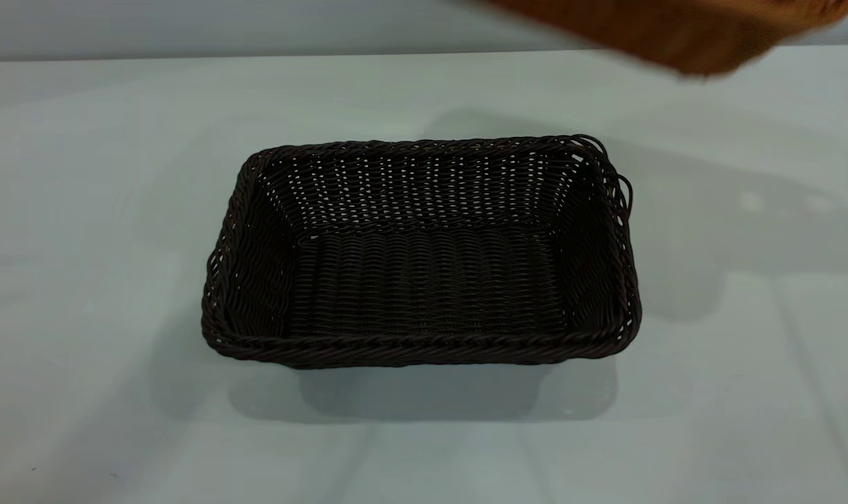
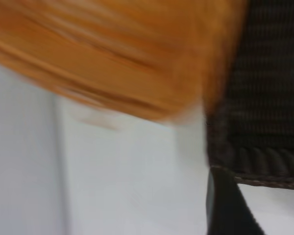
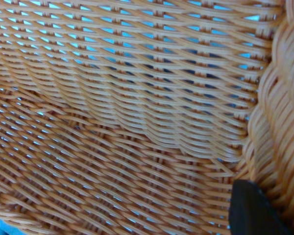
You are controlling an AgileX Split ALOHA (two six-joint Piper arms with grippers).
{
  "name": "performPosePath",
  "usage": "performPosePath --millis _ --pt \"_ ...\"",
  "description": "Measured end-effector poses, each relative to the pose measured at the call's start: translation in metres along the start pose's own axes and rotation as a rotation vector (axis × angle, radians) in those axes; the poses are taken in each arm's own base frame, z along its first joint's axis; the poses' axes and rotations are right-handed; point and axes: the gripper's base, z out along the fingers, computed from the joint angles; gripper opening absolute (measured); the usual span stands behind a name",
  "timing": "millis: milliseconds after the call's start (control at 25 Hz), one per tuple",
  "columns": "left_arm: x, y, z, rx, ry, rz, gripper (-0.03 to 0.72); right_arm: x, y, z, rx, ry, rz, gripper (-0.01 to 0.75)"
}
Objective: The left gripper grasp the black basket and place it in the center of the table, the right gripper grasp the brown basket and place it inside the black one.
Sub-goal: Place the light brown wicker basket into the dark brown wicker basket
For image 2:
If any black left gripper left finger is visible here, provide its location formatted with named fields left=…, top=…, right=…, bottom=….
left=206, top=165, right=266, bottom=235

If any black woven wicker basket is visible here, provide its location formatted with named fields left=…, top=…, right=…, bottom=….
left=203, top=0, right=294, bottom=189

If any orange woven wicker basket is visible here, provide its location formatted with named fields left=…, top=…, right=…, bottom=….
left=0, top=0, right=251, bottom=128

